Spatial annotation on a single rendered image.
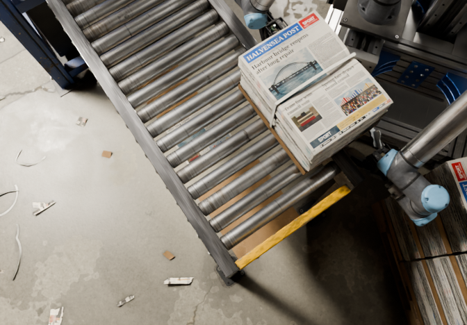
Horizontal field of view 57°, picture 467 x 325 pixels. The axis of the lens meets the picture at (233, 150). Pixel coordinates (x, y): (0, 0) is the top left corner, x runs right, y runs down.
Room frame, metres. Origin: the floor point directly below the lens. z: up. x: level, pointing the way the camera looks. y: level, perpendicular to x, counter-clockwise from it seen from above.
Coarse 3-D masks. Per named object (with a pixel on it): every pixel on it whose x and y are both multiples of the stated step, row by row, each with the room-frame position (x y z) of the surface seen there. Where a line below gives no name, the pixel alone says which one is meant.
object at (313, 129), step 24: (360, 72) 0.57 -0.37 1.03; (312, 96) 0.50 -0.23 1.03; (336, 96) 0.50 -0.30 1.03; (360, 96) 0.50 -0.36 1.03; (384, 96) 0.50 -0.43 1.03; (288, 120) 0.43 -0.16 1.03; (312, 120) 0.43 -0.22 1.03; (336, 120) 0.42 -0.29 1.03; (360, 120) 0.42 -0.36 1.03; (288, 144) 0.41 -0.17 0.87; (312, 144) 0.35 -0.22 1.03; (336, 144) 0.37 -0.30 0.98; (312, 168) 0.33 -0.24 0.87
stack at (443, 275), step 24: (456, 168) 0.33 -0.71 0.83; (456, 192) 0.25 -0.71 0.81; (384, 216) 0.28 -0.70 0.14; (456, 216) 0.19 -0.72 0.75; (384, 240) 0.17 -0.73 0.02; (408, 240) 0.15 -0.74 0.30; (432, 240) 0.13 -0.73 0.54; (456, 240) 0.11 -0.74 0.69; (408, 264) 0.05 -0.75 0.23; (432, 264) 0.05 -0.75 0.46; (408, 288) -0.05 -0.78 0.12; (456, 288) -0.04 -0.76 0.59; (408, 312) -0.16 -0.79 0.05; (432, 312) -0.14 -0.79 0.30; (456, 312) -0.13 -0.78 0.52
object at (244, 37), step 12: (216, 0) 1.00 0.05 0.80; (228, 12) 0.94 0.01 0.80; (216, 24) 0.96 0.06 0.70; (228, 24) 0.89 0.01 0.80; (240, 24) 0.89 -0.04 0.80; (240, 36) 0.84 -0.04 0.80; (252, 36) 0.84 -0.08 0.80; (336, 156) 0.38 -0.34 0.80; (348, 156) 0.38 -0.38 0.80; (348, 168) 0.34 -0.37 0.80; (336, 180) 0.33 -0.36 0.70; (348, 180) 0.31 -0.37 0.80; (360, 180) 0.30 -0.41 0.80
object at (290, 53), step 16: (304, 16) 0.76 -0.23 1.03; (320, 16) 0.76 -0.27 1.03; (288, 32) 0.71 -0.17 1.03; (304, 32) 0.71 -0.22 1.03; (320, 32) 0.71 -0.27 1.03; (256, 48) 0.66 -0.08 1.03; (272, 48) 0.66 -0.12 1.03; (288, 48) 0.66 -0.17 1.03; (304, 48) 0.65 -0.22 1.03; (320, 48) 0.65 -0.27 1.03; (336, 48) 0.65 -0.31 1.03; (240, 64) 0.63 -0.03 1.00; (256, 64) 0.61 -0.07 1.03; (272, 64) 0.60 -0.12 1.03; (288, 64) 0.60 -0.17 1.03; (304, 64) 0.60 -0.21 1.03; (256, 80) 0.56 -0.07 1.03; (272, 80) 0.55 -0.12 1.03; (288, 80) 0.55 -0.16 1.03; (256, 96) 0.56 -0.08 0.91
